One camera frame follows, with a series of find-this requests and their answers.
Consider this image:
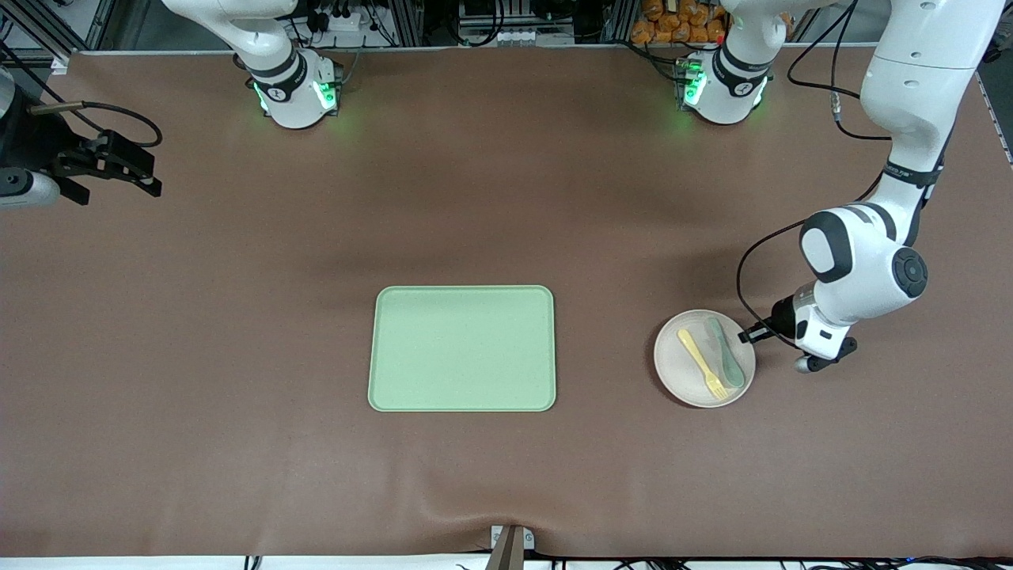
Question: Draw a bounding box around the brown table cover mat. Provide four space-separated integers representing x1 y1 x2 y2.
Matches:
0 44 1013 559

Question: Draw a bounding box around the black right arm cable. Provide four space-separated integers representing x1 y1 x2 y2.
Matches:
0 44 163 149

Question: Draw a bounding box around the orange bread pile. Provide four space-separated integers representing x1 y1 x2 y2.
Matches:
631 0 727 45

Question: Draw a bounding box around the aluminium frame beam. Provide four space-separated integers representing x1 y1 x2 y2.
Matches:
0 0 120 76

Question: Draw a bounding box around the grey equipment box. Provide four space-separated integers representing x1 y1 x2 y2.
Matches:
457 0 579 47

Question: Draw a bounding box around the white power strip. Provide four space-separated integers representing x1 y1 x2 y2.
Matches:
313 6 366 34

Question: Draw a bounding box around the grey-green plastic spoon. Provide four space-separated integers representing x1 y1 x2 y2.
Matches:
707 317 746 389

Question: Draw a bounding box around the aluminium frame post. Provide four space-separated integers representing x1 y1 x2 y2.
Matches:
393 0 424 47

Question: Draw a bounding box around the yellow plastic fork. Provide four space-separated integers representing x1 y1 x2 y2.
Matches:
677 328 729 401

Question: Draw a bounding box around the beige round plate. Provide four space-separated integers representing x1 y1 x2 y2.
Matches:
654 309 757 409

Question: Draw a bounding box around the light green rectangular tray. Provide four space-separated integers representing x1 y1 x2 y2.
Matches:
367 285 557 413

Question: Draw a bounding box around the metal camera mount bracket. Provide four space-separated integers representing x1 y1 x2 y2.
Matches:
484 524 536 570

